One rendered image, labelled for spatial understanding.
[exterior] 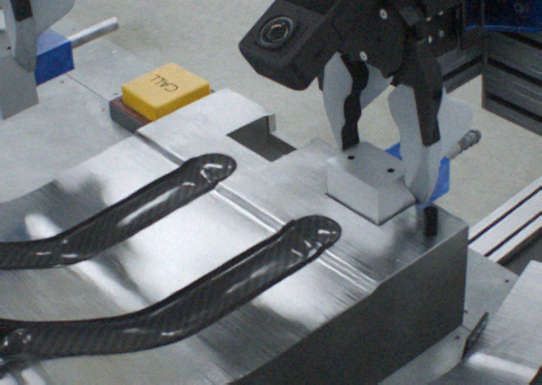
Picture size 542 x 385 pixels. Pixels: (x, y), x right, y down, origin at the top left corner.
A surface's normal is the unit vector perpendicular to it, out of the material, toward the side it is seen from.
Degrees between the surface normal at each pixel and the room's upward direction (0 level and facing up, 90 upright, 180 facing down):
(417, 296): 90
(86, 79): 0
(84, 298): 23
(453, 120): 77
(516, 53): 90
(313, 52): 89
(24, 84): 90
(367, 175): 0
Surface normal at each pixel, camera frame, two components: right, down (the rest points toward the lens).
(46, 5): 0.61, 0.23
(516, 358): -0.07, -0.83
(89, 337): 0.36, -0.87
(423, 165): -0.15, 0.74
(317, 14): -0.45, -0.52
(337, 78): -0.77, 0.40
